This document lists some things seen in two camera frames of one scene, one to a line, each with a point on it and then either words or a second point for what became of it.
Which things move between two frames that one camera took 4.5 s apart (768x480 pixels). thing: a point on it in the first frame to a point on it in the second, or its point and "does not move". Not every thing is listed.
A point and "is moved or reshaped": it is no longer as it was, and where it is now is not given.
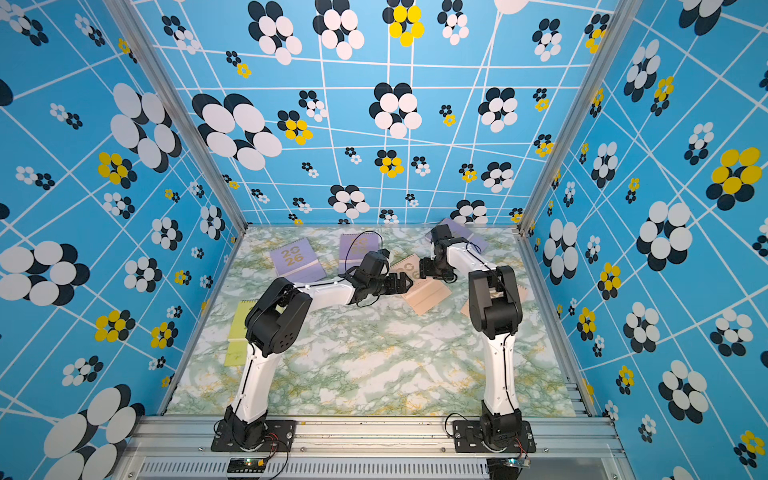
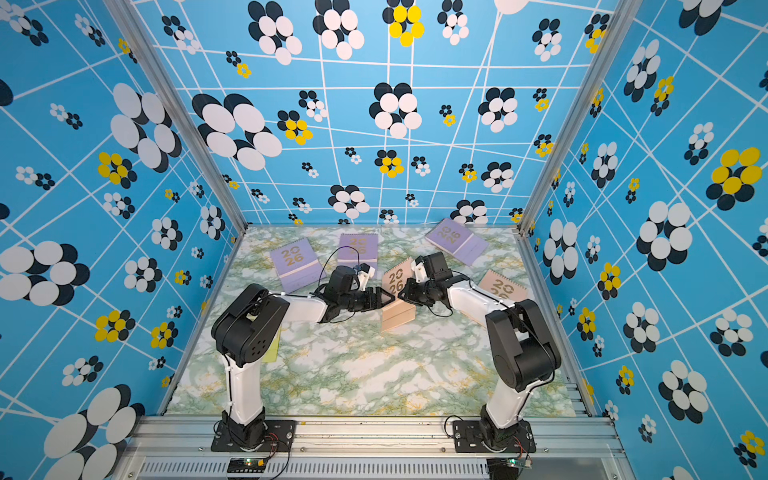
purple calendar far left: x=298 y=262 does not move
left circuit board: x=246 y=465 does not move
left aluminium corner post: x=160 y=66 does not move
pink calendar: x=424 y=293 is moved or reshaped
